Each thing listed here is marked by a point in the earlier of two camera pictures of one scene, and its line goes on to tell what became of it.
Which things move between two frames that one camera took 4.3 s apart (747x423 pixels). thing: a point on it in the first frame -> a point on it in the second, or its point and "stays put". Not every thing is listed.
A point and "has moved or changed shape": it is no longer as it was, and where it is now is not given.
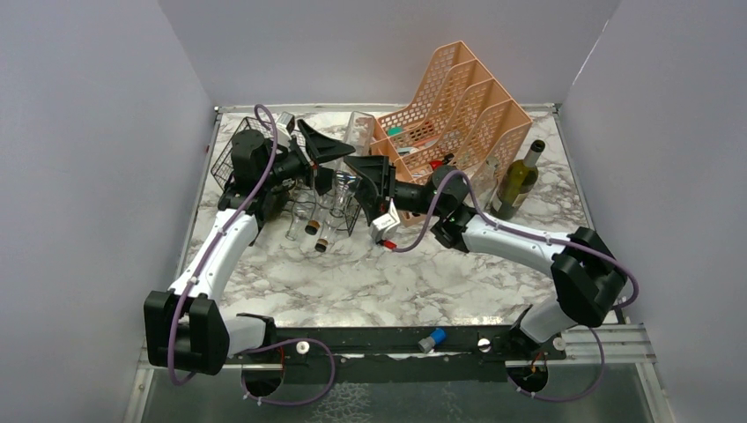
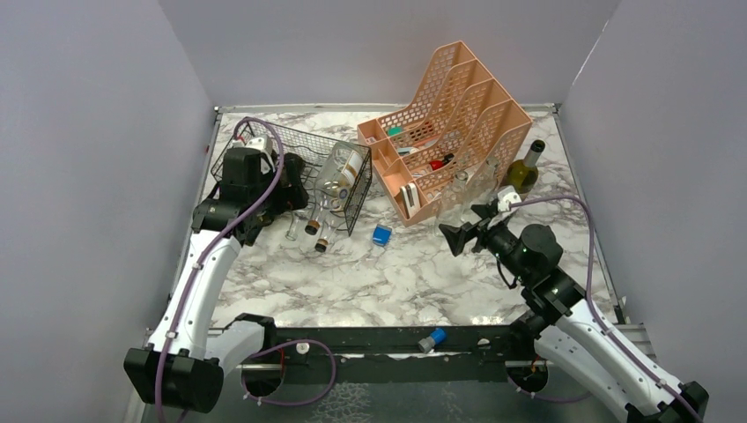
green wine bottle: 516,181 stays put
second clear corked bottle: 327,235 stays put
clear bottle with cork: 314,224 stays put
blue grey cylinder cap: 428,344 stays put
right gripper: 380,172 -> 457,237
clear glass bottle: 359,134 has moved or changed shape
